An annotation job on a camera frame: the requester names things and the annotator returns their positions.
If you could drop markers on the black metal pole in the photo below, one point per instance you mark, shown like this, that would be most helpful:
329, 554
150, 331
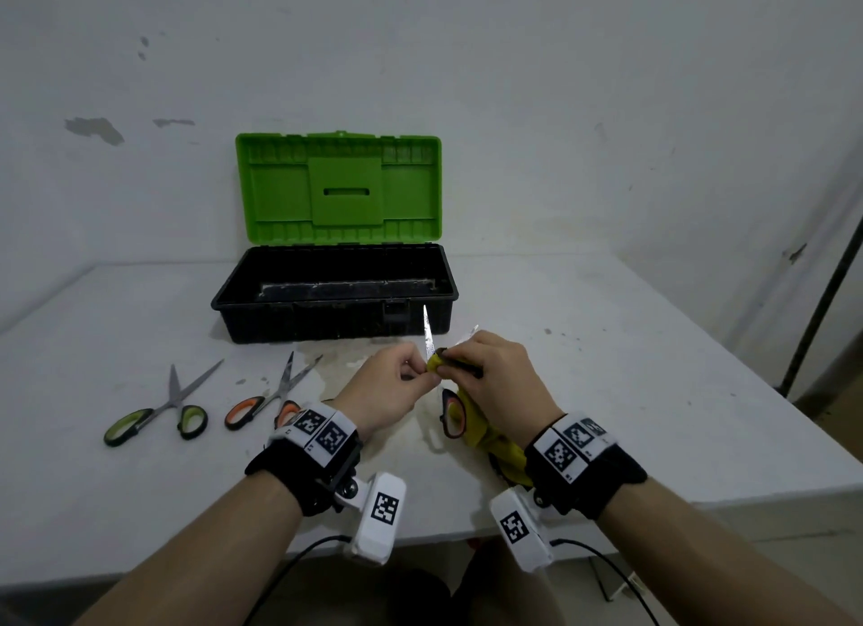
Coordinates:
819, 308

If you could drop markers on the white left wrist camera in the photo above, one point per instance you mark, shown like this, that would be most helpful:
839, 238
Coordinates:
377, 534

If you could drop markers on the black left wristband with markers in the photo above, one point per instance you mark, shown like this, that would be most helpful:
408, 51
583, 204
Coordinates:
297, 470

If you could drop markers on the person's legs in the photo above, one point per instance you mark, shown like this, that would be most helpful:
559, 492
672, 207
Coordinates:
506, 595

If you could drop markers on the black right wristband with markers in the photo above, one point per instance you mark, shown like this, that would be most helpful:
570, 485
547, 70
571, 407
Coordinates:
600, 484

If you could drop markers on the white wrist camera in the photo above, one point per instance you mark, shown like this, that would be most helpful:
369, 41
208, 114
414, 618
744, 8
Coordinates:
377, 534
529, 548

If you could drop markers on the person's left forearm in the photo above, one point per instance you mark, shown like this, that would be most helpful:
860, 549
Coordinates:
202, 558

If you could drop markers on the person's right hand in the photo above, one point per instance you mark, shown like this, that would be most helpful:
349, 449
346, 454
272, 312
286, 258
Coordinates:
502, 389

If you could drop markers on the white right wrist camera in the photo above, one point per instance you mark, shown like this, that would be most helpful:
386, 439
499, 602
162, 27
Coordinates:
529, 548

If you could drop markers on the yellow cloth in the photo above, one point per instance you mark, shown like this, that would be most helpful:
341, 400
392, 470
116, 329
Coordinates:
502, 443

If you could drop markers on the white table leg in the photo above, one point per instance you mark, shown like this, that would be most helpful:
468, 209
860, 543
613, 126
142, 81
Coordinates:
617, 582

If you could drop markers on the person's left hand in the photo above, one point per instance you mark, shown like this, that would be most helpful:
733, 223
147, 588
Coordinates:
381, 389

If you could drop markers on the person's right forearm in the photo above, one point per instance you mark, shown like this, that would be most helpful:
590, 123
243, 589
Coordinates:
708, 565

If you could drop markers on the black wristband with markers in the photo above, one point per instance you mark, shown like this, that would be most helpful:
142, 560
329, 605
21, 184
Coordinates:
297, 470
600, 484

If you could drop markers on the green lid black toolbox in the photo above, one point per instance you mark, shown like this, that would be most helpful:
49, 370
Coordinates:
337, 187

